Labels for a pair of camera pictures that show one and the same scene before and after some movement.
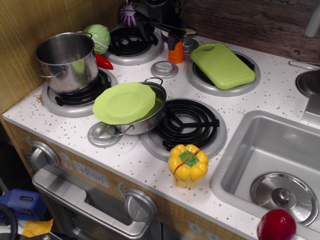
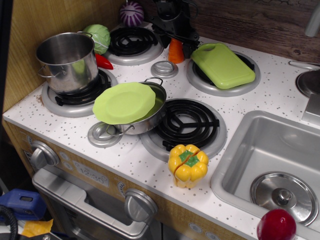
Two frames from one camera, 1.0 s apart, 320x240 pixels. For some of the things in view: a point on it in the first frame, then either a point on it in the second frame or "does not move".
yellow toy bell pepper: x=188 y=164 does not move
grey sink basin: x=261 y=142 does not move
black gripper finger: x=173 y=38 -> x=189 y=47
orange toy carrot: x=176 y=56 does not move
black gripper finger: x=146 y=28 -> x=164 y=40
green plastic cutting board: x=221 y=65 does not move
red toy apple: x=276 y=224 does not move
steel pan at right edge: x=308 y=82 does not move
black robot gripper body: x=167 y=14 -> x=175 y=17
